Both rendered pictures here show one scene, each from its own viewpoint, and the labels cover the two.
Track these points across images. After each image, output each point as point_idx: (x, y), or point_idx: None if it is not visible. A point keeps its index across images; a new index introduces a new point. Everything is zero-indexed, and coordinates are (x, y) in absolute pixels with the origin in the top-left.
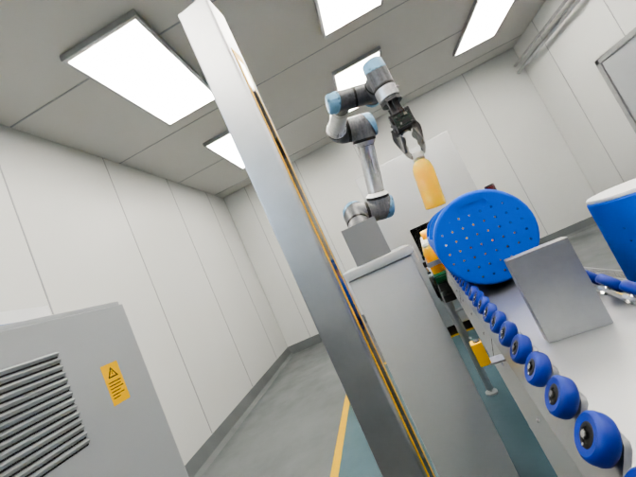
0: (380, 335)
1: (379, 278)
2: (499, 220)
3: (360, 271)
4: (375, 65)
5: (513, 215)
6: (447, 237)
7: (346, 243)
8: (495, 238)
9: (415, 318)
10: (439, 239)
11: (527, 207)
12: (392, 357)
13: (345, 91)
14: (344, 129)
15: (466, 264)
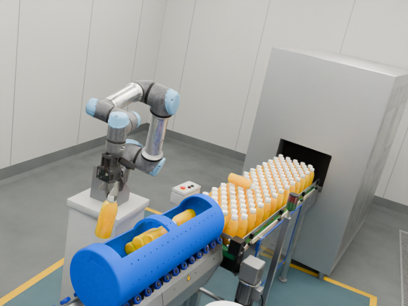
0: (68, 251)
1: (88, 221)
2: (104, 282)
3: (78, 206)
4: (112, 124)
5: (111, 287)
6: (78, 262)
7: (92, 176)
8: (97, 287)
9: None
10: (74, 260)
11: (119, 291)
12: (67, 267)
13: (101, 110)
14: (138, 99)
15: (78, 283)
